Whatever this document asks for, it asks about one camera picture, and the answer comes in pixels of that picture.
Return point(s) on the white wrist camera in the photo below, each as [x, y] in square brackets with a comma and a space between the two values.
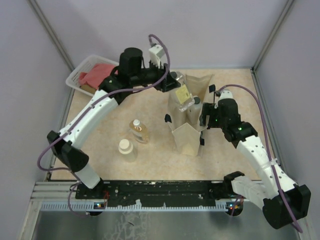
[225, 94]
[156, 52]

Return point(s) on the cream canvas tote bag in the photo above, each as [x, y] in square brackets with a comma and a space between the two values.
[187, 137]

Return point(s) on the aluminium frame post left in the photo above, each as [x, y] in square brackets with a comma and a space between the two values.
[54, 38]

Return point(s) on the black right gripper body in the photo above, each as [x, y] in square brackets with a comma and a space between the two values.
[215, 120]

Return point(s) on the aluminium frame post right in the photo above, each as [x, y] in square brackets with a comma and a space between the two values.
[273, 34]

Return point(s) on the clear bottle grey cap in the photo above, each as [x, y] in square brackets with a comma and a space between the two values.
[182, 96]

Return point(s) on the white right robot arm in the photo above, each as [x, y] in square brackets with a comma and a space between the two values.
[280, 198]

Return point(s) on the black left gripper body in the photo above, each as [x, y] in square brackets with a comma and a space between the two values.
[151, 75]

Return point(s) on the cream bottle round cap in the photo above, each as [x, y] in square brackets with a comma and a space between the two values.
[127, 150]

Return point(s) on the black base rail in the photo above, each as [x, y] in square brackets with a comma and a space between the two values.
[151, 195]

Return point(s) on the pink cloth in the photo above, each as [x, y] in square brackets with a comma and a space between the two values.
[96, 75]

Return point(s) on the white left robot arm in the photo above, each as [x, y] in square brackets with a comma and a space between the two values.
[128, 77]

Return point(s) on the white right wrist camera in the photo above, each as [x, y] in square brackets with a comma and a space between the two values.
[225, 94]

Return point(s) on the aluminium frame post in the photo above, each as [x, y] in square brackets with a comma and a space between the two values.
[273, 34]
[54, 38]

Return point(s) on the amber liquid bottle white cap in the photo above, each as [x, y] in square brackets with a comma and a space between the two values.
[140, 131]

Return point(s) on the white bottle grey cap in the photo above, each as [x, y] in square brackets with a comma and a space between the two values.
[194, 111]

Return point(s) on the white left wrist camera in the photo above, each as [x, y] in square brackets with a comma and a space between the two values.
[156, 52]

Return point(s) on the brown item in basket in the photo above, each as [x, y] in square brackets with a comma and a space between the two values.
[88, 88]

